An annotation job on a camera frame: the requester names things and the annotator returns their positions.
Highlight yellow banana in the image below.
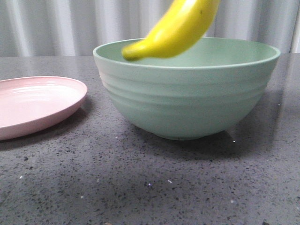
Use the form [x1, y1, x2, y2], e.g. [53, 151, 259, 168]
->
[121, 0, 220, 61]

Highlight green bowl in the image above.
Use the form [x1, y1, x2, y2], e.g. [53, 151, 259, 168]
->
[93, 37, 280, 140]

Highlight pink plate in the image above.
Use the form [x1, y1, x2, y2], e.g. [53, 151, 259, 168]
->
[0, 76, 87, 140]

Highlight grey curtain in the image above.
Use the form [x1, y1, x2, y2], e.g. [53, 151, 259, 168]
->
[0, 0, 300, 57]

